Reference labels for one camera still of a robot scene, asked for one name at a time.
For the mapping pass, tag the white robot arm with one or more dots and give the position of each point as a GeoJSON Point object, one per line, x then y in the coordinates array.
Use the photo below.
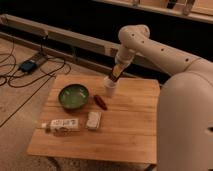
{"type": "Point", "coordinates": [185, 103]}

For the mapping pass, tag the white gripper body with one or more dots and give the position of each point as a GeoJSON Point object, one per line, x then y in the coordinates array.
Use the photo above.
{"type": "Point", "coordinates": [121, 62]}

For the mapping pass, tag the white eraser block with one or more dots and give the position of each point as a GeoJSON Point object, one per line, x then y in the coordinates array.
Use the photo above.
{"type": "Point", "coordinates": [93, 120]}

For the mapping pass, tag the white labelled bottle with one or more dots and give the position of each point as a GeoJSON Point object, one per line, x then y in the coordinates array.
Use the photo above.
{"type": "Point", "coordinates": [61, 125]}

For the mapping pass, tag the wooden folding table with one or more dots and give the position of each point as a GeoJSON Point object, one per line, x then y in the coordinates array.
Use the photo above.
{"type": "Point", "coordinates": [127, 131]}

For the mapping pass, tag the long metal rail frame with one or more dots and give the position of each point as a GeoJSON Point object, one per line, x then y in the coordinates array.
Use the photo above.
{"type": "Point", "coordinates": [61, 35]}

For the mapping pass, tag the green ceramic bowl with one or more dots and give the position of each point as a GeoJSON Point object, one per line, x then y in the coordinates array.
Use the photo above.
{"type": "Point", "coordinates": [73, 96]}

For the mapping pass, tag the red chili pepper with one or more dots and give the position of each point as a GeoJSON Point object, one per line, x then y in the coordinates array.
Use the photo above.
{"type": "Point", "coordinates": [99, 101]}

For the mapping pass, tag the blue power adapter box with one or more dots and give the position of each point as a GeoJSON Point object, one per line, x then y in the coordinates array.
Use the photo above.
{"type": "Point", "coordinates": [27, 66]}

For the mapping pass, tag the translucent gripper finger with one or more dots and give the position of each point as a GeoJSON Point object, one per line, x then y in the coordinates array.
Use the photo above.
{"type": "Point", "coordinates": [112, 75]}
{"type": "Point", "coordinates": [119, 74]}

